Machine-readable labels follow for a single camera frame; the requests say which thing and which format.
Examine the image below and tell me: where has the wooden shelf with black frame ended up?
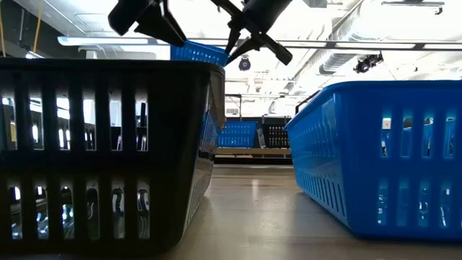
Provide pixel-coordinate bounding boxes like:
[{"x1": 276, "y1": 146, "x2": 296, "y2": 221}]
[{"x1": 213, "y1": 89, "x2": 322, "y2": 159}]

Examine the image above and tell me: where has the overhead light bar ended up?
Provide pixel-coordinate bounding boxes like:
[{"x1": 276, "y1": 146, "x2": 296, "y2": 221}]
[{"x1": 56, "y1": 35, "x2": 462, "y2": 52}]

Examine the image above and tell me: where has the black aluminium table frame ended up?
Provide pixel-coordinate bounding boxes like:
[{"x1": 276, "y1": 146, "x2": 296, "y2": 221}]
[{"x1": 213, "y1": 156, "x2": 293, "y2": 166}]

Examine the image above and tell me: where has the black plastic basket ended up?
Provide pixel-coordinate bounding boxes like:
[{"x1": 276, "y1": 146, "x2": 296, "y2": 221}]
[
  {"x1": 0, "y1": 57, "x2": 227, "y2": 256},
  {"x1": 261, "y1": 123, "x2": 292, "y2": 150}
]

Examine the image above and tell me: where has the black rig-mounted camera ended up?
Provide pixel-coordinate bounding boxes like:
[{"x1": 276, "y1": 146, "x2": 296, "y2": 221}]
[{"x1": 352, "y1": 52, "x2": 384, "y2": 74}]

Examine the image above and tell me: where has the black background rig frame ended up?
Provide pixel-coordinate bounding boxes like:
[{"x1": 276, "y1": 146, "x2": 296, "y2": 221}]
[{"x1": 225, "y1": 92, "x2": 243, "y2": 120}]

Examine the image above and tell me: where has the blue plastic basket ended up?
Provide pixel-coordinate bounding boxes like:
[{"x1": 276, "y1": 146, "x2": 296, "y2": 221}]
[
  {"x1": 284, "y1": 79, "x2": 462, "y2": 242},
  {"x1": 217, "y1": 120, "x2": 259, "y2": 149},
  {"x1": 169, "y1": 38, "x2": 230, "y2": 68}
]

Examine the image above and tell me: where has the black overhead camera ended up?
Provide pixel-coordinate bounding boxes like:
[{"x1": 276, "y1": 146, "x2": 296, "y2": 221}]
[{"x1": 237, "y1": 55, "x2": 253, "y2": 72}]

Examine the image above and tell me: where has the silver ventilation duct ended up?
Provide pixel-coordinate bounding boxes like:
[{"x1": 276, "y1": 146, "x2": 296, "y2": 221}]
[{"x1": 319, "y1": 52, "x2": 362, "y2": 75}]

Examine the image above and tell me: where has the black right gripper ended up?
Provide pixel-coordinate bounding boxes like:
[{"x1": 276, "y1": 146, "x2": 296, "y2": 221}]
[{"x1": 211, "y1": 0, "x2": 294, "y2": 67}]

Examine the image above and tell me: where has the yellow hanging cable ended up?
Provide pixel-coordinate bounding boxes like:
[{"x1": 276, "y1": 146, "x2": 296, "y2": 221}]
[
  {"x1": 32, "y1": 0, "x2": 44, "y2": 55},
  {"x1": 0, "y1": 0, "x2": 5, "y2": 58}
]

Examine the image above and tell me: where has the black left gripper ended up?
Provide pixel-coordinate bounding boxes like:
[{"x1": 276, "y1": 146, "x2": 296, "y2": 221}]
[{"x1": 135, "y1": 0, "x2": 187, "y2": 48}]

